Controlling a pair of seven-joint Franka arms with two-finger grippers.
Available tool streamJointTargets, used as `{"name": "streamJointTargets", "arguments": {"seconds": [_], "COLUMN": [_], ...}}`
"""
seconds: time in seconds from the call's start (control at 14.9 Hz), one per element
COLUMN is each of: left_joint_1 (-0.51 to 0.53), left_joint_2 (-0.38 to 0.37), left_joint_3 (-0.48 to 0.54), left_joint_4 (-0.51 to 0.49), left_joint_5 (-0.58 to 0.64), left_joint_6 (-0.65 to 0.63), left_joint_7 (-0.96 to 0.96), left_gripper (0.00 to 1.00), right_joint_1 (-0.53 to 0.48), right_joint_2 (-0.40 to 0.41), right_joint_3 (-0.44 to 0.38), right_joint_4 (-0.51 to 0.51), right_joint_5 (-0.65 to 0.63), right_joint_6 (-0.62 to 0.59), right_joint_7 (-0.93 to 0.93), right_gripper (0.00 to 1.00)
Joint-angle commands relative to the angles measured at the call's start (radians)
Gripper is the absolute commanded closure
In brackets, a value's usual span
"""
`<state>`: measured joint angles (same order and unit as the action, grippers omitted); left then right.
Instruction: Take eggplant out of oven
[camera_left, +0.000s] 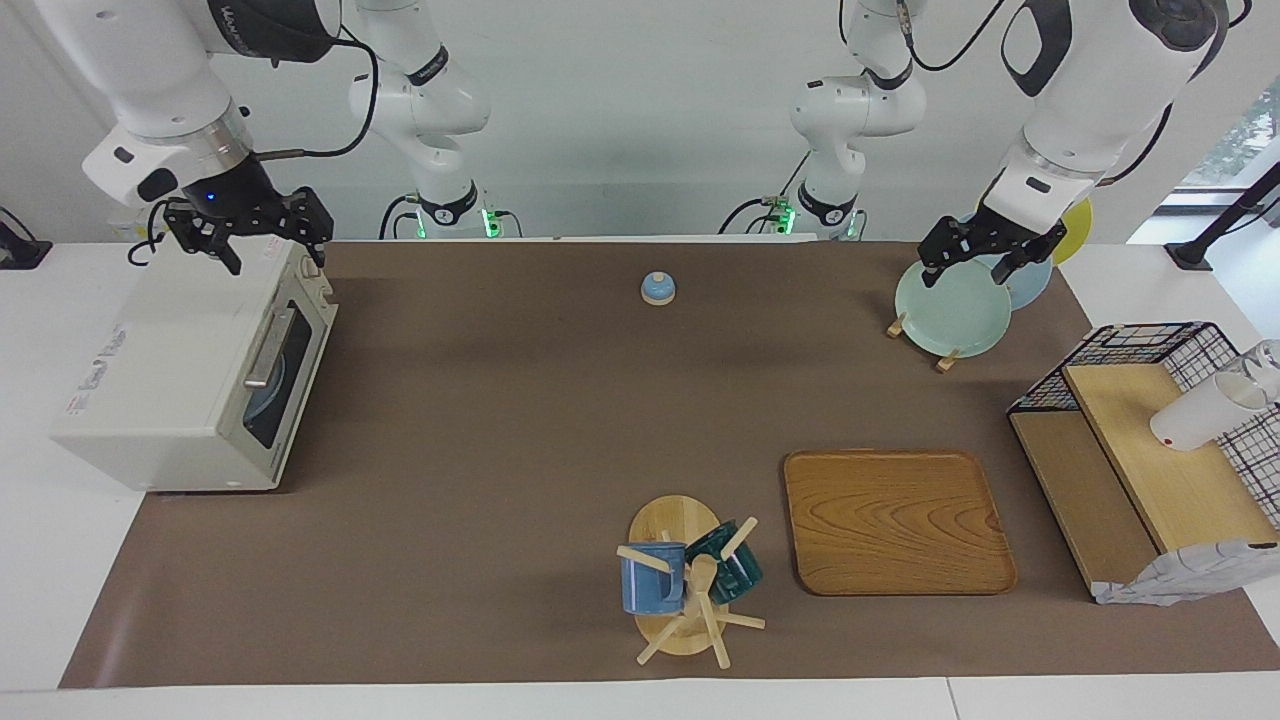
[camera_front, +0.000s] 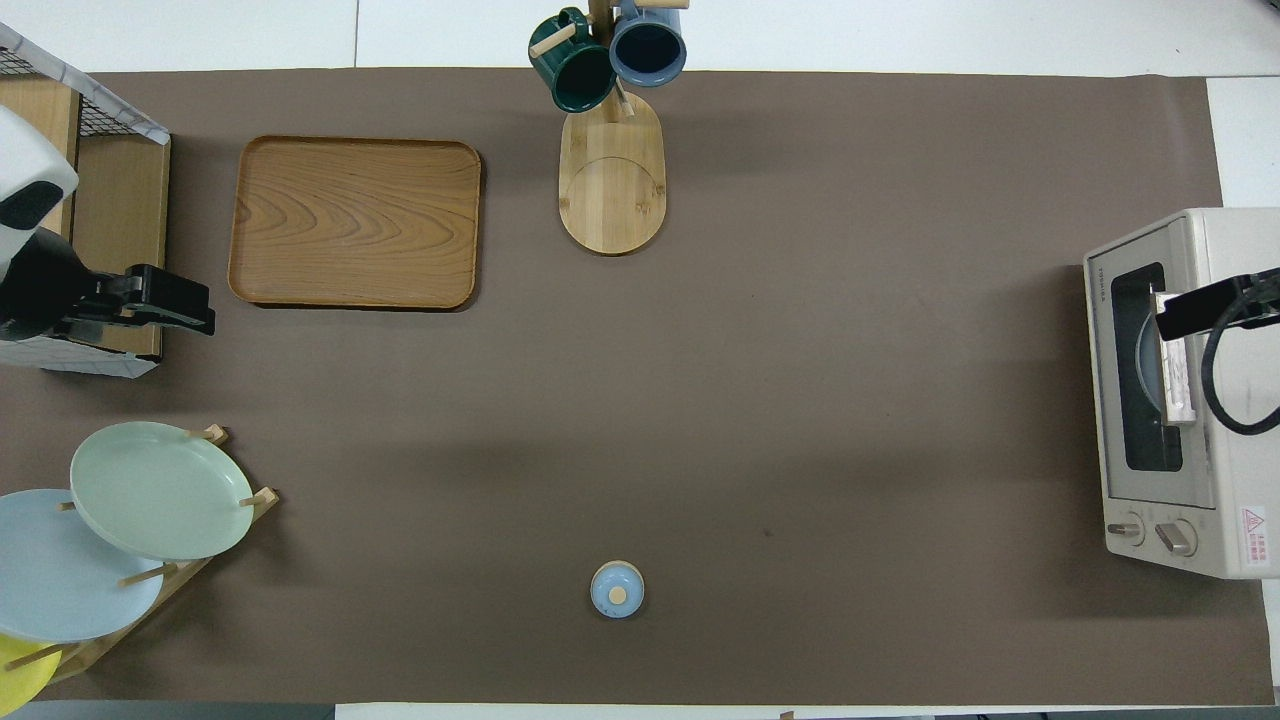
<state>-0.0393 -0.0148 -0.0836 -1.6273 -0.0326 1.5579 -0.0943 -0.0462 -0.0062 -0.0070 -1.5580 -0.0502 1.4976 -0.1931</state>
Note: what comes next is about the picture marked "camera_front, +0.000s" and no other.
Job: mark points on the pale green plate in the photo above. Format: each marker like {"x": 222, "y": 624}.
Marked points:
{"x": 160, "y": 490}

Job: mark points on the blue bell with wooden knob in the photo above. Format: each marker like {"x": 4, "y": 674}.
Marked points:
{"x": 617, "y": 590}

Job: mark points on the wooden serving tray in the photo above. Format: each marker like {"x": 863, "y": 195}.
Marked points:
{"x": 355, "y": 222}

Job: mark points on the wooden two-tier shelf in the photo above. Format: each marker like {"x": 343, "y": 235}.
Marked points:
{"x": 120, "y": 210}

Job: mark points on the wooden plate rack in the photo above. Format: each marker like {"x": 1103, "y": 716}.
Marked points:
{"x": 190, "y": 575}

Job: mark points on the small light blue plate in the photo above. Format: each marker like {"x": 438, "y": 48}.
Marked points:
{"x": 1148, "y": 365}

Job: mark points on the white checked cloth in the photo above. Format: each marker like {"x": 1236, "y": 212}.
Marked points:
{"x": 100, "y": 98}

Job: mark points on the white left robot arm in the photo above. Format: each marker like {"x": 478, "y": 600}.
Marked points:
{"x": 30, "y": 150}

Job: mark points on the dark green mug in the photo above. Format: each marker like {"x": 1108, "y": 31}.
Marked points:
{"x": 575, "y": 70}

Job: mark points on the blue mug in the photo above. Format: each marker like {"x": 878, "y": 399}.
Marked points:
{"x": 648, "y": 45}

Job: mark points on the large light blue plate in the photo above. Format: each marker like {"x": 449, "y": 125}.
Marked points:
{"x": 60, "y": 580}

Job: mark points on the wooden mug tree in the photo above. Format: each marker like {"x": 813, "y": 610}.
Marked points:
{"x": 612, "y": 190}

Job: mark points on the brown table mat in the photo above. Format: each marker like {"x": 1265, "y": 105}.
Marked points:
{"x": 750, "y": 400}

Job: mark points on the beige toaster oven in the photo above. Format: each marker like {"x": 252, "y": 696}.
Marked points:
{"x": 1240, "y": 480}

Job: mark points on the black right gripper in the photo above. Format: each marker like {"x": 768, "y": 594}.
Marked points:
{"x": 1190, "y": 315}

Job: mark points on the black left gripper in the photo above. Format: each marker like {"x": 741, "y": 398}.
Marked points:
{"x": 40, "y": 290}

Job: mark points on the yellow plate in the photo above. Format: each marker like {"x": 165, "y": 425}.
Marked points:
{"x": 20, "y": 675}

